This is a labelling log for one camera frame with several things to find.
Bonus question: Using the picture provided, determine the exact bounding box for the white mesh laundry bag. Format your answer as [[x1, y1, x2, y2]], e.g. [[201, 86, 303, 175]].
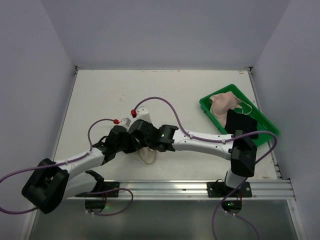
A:
[[138, 147, 157, 165]]

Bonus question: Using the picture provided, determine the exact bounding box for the pink bra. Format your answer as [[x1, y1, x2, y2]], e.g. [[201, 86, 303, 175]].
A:
[[209, 91, 253, 128]]

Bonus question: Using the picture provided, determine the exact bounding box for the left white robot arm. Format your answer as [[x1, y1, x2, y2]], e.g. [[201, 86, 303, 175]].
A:
[[21, 125, 139, 214]]

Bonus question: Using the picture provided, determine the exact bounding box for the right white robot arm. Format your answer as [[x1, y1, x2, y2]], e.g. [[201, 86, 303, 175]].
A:
[[128, 119, 257, 189]]

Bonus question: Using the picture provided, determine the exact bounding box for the green plastic tray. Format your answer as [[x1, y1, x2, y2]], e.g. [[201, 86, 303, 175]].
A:
[[199, 84, 279, 136]]

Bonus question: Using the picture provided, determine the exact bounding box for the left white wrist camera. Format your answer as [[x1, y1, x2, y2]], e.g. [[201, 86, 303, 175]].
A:
[[118, 117, 131, 128]]

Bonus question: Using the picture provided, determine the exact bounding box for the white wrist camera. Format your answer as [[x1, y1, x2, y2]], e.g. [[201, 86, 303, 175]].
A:
[[118, 117, 131, 128], [131, 106, 152, 123]]

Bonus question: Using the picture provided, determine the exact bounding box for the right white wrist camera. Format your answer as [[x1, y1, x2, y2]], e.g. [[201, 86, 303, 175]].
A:
[[131, 106, 152, 123]]

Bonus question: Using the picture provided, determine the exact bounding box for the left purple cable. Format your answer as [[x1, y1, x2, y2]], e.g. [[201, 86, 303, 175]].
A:
[[0, 118, 120, 215]]

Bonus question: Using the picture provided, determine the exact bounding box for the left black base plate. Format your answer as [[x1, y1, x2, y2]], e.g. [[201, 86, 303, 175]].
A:
[[76, 181, 120, 199]]

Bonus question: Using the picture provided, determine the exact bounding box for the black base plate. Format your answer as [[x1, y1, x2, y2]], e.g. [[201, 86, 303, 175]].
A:
[[206, 180, 253, 198], [76, 181, 120, 199]]

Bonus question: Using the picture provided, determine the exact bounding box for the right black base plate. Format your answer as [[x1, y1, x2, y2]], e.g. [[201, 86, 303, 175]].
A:
[[206, 180, 253, 198]]

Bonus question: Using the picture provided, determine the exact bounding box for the aluminium mounting rail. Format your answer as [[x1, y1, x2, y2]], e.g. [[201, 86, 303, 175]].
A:
[[67, 175, 296, 201]]

